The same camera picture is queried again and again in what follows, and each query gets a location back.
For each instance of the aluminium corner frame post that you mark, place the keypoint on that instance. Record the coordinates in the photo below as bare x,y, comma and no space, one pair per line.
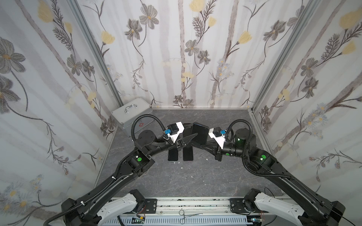
301,24
92,44

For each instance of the white perforated cable tray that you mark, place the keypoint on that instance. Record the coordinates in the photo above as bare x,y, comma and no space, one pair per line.
188,221

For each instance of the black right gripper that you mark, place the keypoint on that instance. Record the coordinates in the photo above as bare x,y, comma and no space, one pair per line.
213,145

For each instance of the silver aluminium case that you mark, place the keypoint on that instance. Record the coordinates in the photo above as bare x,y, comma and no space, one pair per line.
126,115

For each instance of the aluminium corner frame post left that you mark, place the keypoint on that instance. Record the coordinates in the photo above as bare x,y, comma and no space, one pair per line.
92,44

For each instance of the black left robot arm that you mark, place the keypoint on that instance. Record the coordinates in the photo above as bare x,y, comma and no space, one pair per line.
85,211

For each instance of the aluminium corner frame post right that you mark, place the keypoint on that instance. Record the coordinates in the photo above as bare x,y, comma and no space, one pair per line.
301,24

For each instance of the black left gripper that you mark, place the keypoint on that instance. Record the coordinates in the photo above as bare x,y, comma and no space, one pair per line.
177,141

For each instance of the metal forceps scissors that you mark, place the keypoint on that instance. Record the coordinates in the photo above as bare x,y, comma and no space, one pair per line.
185,216

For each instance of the phone with black screen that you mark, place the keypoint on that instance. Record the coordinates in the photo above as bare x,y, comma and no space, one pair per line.
173,155

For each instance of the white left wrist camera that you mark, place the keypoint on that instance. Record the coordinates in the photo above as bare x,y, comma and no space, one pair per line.
173,131

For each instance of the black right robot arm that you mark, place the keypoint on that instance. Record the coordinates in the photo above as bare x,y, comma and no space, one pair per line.
237,141

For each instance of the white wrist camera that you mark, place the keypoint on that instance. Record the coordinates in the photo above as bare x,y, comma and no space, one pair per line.
218,135
173,131

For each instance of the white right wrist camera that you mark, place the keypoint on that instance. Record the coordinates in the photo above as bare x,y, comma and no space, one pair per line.
218,135

